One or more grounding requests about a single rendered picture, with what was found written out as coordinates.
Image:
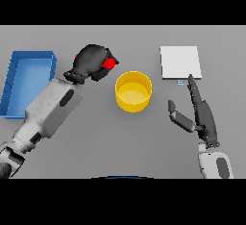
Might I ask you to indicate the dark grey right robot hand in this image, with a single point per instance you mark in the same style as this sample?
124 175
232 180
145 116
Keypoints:
205 115

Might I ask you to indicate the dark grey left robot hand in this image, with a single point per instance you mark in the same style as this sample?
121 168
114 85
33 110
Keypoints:
91 60

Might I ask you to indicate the red beaker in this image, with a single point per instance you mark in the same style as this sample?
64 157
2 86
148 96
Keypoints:
109 63

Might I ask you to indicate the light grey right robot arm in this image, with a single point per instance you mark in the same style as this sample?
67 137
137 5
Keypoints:
214 164

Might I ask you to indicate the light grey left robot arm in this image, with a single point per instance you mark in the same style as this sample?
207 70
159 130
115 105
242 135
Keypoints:
44 113

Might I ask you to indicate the yellow bowl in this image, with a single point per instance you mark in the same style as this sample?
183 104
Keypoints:
133 91

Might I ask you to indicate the pale square measuring scale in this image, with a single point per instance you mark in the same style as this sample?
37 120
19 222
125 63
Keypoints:
180 62

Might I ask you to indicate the blue tray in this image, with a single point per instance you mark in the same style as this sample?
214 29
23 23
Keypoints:
27 83

